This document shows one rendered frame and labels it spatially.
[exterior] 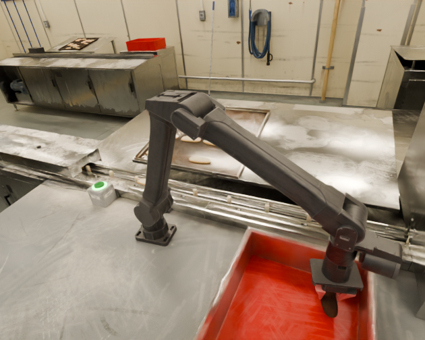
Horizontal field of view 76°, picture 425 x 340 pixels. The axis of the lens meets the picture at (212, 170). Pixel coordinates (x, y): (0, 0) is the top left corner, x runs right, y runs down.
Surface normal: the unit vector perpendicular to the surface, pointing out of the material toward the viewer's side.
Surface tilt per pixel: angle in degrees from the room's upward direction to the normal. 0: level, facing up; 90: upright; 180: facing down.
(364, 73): 90
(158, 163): 91
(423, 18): 90
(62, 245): 0
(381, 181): 10
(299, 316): 0
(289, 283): 0
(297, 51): 90
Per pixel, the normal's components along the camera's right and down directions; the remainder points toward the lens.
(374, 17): -0.40, 0.52
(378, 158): -0.15, -0.73
